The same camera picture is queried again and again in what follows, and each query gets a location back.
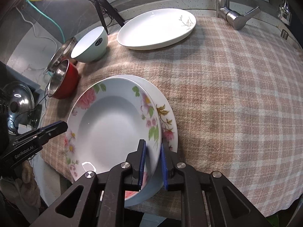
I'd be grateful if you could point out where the steel pot lid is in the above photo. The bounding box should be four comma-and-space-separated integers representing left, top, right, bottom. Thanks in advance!
6, 82, 35, 133

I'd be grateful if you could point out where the white power strip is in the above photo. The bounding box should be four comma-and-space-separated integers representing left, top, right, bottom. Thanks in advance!
18, 123, 31, 135

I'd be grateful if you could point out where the plate with brown leaves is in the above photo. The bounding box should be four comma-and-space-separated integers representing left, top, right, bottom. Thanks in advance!
114, 74, 178, 154

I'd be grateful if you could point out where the chrome kitchen faucet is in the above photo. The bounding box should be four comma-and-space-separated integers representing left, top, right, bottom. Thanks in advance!
216, 0, 261, 30

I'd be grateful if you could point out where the white cable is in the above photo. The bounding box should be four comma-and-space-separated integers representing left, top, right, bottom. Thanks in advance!
15, 5, 58, 52

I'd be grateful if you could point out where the teal power strip with cable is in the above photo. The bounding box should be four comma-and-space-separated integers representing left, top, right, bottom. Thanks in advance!
24, 0, 65, 44

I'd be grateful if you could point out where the white floral bowl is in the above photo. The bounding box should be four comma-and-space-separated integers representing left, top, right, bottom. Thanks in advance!
117, 8, 197, 51

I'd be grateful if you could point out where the chrome tap fitting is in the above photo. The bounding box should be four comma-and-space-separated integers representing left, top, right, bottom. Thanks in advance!
277, 1, 293, 25

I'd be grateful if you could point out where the plaid table cloth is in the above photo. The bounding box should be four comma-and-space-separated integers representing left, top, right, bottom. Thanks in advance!
40, 14, 303, 218

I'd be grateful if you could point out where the mint green bowl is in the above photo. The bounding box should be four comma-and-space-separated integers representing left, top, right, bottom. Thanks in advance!
70, 26, 109, 63

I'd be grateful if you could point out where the beige fuzzy cloth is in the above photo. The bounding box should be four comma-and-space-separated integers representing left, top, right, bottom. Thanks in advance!
0, 163, 42, 215

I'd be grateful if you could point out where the black mini tripod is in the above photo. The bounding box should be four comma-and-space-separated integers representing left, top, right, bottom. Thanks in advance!
82, 0, 125, 35

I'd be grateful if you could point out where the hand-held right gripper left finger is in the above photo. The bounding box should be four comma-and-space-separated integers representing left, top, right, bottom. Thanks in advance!
31, 139, 147, 227

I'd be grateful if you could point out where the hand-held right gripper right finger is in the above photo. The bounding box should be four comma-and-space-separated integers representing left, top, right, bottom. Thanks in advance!
160, 143, 273, 227

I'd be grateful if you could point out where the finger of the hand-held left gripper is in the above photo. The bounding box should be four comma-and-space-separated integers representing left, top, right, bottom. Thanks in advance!
18, 121, 68, 143
35, 130, 68, 147

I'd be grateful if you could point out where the deep pink floral plate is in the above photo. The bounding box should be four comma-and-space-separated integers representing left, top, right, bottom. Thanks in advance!
63, 77, 162, 207

